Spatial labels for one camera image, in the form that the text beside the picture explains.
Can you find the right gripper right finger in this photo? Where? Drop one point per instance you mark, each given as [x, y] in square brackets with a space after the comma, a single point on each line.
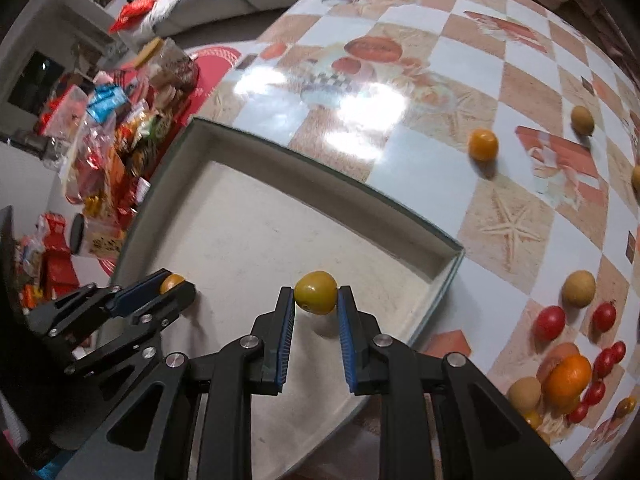
[377, 364]

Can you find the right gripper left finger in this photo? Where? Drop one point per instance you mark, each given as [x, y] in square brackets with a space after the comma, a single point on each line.
[255, 364]

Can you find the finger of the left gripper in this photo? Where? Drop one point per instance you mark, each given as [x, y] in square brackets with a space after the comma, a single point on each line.
[142, 328]
[86, 309]

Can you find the small orange cherry tomato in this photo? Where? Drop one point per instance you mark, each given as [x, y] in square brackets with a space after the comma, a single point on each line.
[170, 282]

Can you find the brown longan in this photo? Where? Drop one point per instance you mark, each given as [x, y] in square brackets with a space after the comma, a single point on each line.
[579, 289]
[582, 121]
[525, 394]

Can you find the shallow grey cardboard box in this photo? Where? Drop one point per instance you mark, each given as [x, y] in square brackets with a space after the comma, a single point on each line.
[241, 217]

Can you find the brown longan beside mandarin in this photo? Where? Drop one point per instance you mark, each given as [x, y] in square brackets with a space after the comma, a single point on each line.
[525, 394]

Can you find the pile of snack packages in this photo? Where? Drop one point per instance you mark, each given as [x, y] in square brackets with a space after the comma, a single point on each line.
[104, 144]

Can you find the red cherry tomato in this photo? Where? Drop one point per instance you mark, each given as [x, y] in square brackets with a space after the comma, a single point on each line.
[549, 323]
[604, 317]
[595, 393]
[578, 414]
[618, 351]
[603, 365]

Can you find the large orange mandarin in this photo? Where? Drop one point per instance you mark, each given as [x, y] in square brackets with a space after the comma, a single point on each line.
[566, 382]

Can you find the orange kumquat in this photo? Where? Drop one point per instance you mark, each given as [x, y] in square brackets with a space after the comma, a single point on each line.
[483, 145]

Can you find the dark yellow cherry tomato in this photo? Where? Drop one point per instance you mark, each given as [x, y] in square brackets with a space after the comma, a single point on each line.
[625, 407]

